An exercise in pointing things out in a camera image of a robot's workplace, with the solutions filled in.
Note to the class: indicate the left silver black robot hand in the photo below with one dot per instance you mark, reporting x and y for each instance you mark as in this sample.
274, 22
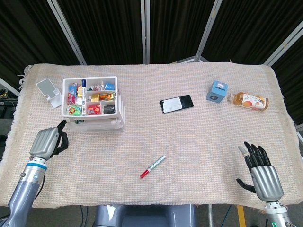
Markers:
45, 142

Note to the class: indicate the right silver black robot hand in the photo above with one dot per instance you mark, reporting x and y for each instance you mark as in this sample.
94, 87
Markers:
267, 182

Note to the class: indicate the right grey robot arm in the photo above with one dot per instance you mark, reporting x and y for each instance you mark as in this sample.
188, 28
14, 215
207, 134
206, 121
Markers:
277, 215

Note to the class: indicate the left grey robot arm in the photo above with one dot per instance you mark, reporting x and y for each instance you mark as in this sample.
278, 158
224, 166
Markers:
26, 184

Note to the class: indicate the dark plastic food package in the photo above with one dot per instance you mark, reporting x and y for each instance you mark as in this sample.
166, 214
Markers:
109, 109

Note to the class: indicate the green red candy packet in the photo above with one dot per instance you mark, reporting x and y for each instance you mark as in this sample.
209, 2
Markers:
75, 110

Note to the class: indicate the white phone stand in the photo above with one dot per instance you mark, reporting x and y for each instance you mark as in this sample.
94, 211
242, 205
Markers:
49, 91

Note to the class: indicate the blue capped whiteboard marker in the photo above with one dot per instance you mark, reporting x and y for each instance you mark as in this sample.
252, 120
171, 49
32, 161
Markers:
83, 99

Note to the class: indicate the orange red wrapped candies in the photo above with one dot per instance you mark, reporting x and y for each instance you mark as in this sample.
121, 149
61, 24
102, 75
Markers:
94, 110

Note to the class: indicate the yellow candy packet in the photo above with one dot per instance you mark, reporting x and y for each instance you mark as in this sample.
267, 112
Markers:
80, 91

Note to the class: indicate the tea bottle with white cap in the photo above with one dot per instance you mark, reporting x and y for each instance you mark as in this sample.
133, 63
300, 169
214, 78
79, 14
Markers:
251, 101

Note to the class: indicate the blue candy packet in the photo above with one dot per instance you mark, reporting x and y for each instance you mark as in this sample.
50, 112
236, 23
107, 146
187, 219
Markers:
109, 86

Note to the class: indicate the blue cardboard box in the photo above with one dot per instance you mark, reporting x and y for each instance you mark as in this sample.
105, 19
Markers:
216, 93

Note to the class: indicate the beige woven tablecloth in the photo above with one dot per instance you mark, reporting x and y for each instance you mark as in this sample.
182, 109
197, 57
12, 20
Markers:
165, 142

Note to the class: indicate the red capped green marker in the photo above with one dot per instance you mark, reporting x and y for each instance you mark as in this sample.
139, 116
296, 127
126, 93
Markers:
154, 165

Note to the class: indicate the black smartphone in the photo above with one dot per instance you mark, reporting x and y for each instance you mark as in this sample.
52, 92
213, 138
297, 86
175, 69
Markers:
176, 104

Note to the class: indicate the grey robot torso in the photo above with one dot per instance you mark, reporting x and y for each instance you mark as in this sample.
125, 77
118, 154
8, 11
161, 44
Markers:
142, 217

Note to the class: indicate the white plastic drawer organizer frame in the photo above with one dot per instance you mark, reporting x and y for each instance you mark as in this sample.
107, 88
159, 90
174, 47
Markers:
94, 116

